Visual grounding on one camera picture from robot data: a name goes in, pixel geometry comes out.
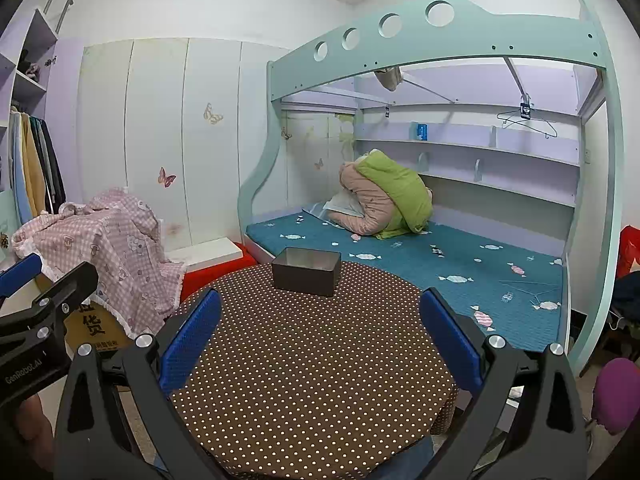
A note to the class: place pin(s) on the grey hanging cloth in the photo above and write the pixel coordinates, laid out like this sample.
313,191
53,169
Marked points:
389,79

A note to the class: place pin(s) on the metal ladder rail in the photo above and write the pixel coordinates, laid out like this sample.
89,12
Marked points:
56,0

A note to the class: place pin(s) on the lavender wall shelf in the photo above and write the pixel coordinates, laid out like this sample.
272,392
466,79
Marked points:
500,160

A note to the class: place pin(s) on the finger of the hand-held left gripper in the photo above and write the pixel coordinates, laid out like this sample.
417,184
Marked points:
65,290
20,274

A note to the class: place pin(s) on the green and pink quilt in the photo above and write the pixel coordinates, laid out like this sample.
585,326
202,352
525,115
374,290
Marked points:
400,185

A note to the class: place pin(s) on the cardboard box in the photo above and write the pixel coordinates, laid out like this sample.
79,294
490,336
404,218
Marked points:
95,327

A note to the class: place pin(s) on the dark clothes pile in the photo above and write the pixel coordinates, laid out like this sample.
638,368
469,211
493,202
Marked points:
627,295

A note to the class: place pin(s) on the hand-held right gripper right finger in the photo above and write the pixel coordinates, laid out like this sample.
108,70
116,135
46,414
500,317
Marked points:
450,340

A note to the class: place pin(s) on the red storage box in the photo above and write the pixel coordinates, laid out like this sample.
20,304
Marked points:
220,275

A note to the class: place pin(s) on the small pale butterfly sticker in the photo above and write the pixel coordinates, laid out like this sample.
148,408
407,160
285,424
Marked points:
286,134

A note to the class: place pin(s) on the purple round object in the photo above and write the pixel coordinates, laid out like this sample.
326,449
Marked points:
617,395

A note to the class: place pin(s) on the brown polka dot tablecloth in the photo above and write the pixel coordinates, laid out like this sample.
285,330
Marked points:
310,370

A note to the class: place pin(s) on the red bag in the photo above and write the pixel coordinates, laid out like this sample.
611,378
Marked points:
631,252

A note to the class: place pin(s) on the small blue box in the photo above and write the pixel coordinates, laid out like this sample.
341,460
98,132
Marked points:
420,132

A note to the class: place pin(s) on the yellow hanging garment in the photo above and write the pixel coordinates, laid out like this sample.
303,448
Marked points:
34,170

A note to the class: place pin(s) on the white pillow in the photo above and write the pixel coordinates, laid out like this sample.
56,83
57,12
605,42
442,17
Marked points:
345,205

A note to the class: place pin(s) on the white board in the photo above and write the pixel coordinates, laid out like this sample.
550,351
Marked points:
205,252

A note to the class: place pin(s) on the person's left forearm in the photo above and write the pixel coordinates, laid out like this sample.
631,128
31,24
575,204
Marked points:
32,435

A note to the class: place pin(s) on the lavender open closet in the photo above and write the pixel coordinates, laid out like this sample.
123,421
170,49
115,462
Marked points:
30,100

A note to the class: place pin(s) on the beige butterfly sticker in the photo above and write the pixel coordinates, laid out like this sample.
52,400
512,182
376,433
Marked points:
212,114

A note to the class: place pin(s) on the teal bunk bed frame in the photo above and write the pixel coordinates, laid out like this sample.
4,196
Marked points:
475,40

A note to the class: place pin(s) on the white wardrobe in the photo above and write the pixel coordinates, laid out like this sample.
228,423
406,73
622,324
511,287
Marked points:
150,135

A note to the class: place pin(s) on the pink butterfly sticker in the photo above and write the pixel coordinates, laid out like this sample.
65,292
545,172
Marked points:
166,176

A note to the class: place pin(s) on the teal candy print bed sheet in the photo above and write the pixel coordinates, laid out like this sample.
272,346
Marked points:
425,260

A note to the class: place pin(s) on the light blue hanging garment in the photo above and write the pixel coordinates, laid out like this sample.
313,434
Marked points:
17,170

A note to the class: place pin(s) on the dark hanging garment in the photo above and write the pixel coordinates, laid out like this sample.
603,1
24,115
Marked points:
52,160

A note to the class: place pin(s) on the black storage box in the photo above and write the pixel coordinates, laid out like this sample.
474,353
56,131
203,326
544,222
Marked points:
305,280

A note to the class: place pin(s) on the pink checked cartoon cloth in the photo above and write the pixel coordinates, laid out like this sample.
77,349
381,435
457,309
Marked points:
125,250

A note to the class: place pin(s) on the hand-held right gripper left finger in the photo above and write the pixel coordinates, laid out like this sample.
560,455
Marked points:
192,340

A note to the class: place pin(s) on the clear plastic bag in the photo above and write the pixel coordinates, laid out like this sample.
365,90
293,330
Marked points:
316,211

